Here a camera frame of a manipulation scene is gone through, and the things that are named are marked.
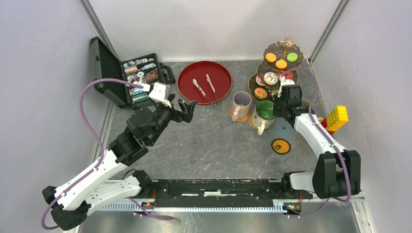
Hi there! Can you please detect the small grey-green cup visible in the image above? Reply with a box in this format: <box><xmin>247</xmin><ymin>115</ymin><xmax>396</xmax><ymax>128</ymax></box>
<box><xmin>302</xmin><ymin>99</ymin><xmax>311</xmax><ymax>108</ymax></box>

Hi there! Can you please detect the blue round coaster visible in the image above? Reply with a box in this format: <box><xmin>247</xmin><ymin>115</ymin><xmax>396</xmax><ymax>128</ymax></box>
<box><xmin>274</xmin><ymin>120</ymin><xmax>294</xmax><ymax>137</ymax></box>

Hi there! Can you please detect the green mug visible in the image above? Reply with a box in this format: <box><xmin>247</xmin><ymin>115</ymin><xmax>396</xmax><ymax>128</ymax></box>
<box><xmin>251</xmin><ymin>100</ymin><xmax>275</xmax><ymax>135</ymax></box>

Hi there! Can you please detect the orange fruit tart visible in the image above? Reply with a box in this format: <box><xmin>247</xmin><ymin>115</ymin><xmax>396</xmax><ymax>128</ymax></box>
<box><xmin>254</xmin><ymin>87</ymin><xmax>268</xmax><ymax>100</ymax></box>

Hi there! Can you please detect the white sprinkled donut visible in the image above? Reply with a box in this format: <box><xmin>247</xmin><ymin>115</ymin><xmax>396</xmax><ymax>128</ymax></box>
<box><xmin>263</xmin><ymin>71</ymin><xmax>279</xmax><ymax>85</ymax></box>

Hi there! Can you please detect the orange macaron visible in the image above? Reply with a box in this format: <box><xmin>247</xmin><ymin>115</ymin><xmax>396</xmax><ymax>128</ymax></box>
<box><xmin>264</xmin><ymin>52</ymin><xmax>277</xmax><ymax>63</ymax></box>
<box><xmin>275</xmin><ymin>59</ymin><xmax>288</xmax><ymax>69</ymax></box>

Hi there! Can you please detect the black yellow round coaster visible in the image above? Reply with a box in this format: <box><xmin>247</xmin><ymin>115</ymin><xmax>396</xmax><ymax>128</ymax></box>
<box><xmin>271</xmin><ymin>138</ymin><xmax>291</xmax><ymax>155</ymax></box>

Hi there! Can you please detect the woven coaster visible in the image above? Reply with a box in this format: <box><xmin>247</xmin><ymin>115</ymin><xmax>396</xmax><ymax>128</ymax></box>
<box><xmin>229</xmin><ymin>108</ymin><xmax>250</xmax><ymax>122</ymax></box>
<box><xmin>248</xmin><ymin>116</ymin><xmax>258</xmax><ymax>130</ymax></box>

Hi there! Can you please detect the pink beige mug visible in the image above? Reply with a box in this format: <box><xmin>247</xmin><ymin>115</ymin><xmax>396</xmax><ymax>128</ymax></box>
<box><xmin>231</xmin><ymin>91</ymin><xmax>252</xmax><ymax>122</ymax></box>

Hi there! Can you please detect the green macaron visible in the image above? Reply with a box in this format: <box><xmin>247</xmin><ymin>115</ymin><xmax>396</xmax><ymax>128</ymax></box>
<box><xmin>287</xmin><ymin>52</ymin><xmax>298</xmax><ymax>63</ymax></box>

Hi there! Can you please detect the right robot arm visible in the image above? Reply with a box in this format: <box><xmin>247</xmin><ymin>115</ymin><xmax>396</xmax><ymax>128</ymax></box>
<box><xmin>273</xmin><ymin>84</ymin><xmax>361</xmax><ymax>201</ymax></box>

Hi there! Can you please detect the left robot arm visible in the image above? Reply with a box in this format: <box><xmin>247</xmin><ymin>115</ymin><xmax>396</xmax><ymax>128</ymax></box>
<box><xmin>42</xmin><ymin>100</ymin><xmax>197</xmax><ymax>231</ymax></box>

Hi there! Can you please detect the red round tray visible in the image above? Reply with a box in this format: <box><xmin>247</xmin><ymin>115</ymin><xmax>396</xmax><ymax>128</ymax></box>
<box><xmin>177</xmin><ymin>61</ymin><xmax>233</xmax><ymax>105</ymax></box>

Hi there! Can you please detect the three-tier gold dessert stand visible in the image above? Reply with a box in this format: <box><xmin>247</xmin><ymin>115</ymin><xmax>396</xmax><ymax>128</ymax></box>
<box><xmin>248</xmin><ymin>37</ymin><xmax>304</xmax><ymax>102</ymax></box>

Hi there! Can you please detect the black open case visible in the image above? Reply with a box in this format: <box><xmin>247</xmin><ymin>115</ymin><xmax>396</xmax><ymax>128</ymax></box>
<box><xmin>90</xmin><ymin>37</ymin><xmax>175</xmax><ymax>110</ymax></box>

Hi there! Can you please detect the red yellow block toy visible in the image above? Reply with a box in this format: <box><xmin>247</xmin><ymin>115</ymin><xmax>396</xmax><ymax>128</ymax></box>
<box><xmin>321</xmin><ymin>105</ymin><xmax>348</xmax><ymax>135</ymax></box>

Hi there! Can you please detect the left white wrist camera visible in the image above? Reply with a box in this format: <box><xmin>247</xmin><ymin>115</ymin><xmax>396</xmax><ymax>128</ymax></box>
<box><xmin>149</xmin><ymin>82</ymin><xmax>172</xmax><ymax>108</ymax></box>

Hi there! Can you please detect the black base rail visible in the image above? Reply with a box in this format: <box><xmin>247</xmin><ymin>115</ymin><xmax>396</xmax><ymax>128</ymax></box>
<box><xmin>132</xmin><ymin>170</ymin><xmax>313</xmax><ymax>213</ymax></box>

